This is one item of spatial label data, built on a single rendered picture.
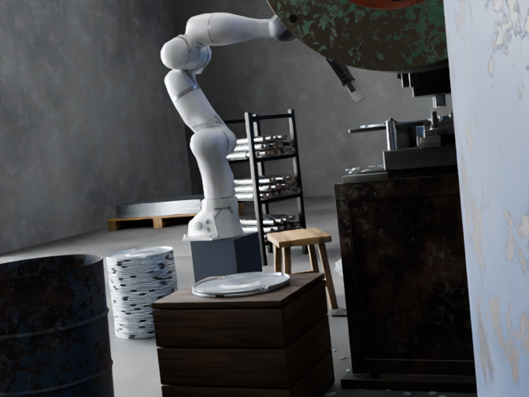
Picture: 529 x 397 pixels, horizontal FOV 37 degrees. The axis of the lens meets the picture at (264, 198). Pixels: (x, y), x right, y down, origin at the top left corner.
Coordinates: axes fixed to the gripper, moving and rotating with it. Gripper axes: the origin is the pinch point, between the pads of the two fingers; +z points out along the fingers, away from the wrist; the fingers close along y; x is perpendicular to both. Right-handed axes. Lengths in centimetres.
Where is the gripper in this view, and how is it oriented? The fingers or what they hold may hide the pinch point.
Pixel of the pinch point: (354, 91)
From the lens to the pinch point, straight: 252.6
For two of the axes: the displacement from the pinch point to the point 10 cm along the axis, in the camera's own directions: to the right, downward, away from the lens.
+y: -3.6, 1.1, -9.3
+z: 5.0, 8.6, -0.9
